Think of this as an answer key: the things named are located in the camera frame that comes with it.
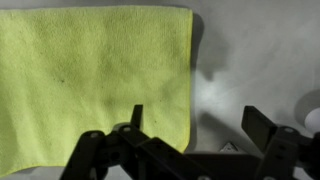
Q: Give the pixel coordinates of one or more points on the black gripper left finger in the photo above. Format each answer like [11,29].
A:
[137,116]

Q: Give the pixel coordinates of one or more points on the yellow microfiber towel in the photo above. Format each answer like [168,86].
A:
[65,71]

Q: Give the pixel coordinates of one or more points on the coffee pod right near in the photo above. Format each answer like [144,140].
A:
[312,121]

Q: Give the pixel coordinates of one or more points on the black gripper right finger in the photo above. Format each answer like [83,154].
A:
[258,127]

